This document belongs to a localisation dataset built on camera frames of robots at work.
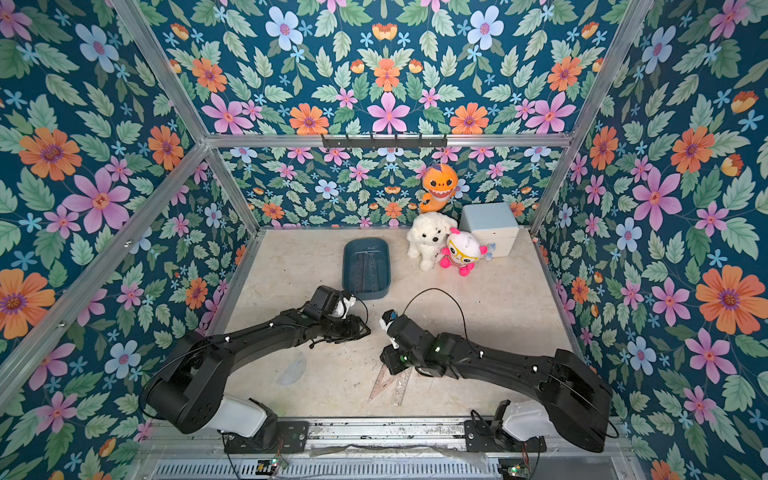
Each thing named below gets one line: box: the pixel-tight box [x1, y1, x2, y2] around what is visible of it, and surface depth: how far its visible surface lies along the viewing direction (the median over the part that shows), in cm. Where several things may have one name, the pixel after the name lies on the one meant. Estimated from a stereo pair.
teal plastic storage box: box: [342, 237, 391, 300], surface depth 108 cm
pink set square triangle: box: [367, 363, 403, 404], surface depth 84 cm
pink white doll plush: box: [439, 228, 496, 277], surface depth 98 cm
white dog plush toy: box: [406, 211, 458, 271], surface depth 98 cm
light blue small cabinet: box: [458, 202, 520, 260], surface depth 105 cm
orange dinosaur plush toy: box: [420, 163, 459, 214], surface depth 100 cm
